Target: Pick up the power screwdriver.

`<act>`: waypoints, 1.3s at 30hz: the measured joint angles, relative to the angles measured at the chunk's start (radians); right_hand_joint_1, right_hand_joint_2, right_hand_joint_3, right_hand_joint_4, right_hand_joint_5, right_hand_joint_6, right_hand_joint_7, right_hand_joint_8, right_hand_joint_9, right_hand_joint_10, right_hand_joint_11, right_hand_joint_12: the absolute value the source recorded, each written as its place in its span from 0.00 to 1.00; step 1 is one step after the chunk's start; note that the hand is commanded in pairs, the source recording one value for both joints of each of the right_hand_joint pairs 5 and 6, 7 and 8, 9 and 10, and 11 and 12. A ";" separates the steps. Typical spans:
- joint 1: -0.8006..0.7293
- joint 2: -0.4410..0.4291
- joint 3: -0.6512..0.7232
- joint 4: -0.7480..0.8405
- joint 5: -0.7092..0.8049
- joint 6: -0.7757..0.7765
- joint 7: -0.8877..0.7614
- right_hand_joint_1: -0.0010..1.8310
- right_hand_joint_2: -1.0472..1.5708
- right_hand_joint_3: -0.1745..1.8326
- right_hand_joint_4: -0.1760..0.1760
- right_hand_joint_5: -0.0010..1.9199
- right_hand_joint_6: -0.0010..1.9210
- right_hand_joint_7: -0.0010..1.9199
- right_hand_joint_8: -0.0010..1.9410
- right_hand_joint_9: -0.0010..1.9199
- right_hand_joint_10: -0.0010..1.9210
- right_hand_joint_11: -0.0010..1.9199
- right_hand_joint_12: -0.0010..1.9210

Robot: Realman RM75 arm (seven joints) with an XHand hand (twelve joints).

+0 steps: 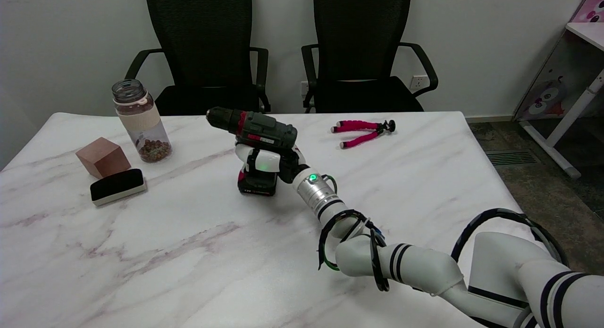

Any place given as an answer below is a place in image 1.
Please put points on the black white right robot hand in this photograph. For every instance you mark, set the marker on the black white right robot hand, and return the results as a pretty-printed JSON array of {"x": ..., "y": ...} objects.
[{"x": 266, "y": 160}]

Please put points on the green black power screwdriver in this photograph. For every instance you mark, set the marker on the green black power screwdriver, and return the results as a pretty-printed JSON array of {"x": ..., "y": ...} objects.
[{"x": 264, "y": 127}]

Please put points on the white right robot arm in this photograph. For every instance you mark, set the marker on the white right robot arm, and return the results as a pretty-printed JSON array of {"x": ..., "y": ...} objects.
[{"x": 424, "y": 266}]

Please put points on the pink flexible mini tripod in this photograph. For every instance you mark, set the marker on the pink flexible mini tripod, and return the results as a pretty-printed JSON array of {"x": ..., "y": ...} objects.
[{"x": 358, "y": 126}]

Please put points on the clear bottle with nuts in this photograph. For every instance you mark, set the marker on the clear bottle with nuts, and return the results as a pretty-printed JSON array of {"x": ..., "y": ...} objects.
[{"x": 141, "y": 122}]

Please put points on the black mesh office chair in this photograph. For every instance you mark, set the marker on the black mesh office chair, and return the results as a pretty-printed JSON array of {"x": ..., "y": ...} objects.
[
  {"x": 203, "y": 40},
  {"x": 363, "y": 40}
]

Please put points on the black white board eraser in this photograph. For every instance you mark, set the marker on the black white board eraser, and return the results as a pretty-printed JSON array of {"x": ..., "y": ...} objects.
[{"x": 118, "y": 185}]

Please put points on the brown wooden cube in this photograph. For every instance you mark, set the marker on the brown wooden cube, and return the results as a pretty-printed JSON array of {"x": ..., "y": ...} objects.
[{"x": 103, "y": 157}]

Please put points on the dark floor vent grille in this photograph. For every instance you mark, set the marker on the dark floor vent grille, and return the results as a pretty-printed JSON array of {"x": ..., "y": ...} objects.
[{"x": 512, "y": 158}]

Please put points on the white desk with owl panel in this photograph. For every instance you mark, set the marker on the white desk with owl panel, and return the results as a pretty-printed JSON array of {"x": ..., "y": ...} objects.
[{"x": 583, "y": 99}]

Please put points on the pink cartoon box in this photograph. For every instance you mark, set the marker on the pink cartoon box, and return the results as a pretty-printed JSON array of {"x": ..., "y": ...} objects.
[{"x": 592, "y": 7}]

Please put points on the white wall power socket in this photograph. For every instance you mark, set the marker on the white wall power socket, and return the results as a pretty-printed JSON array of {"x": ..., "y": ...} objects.
[
  {"x": 419, "y": 82},
  {"x": 304, "y": 87}
]

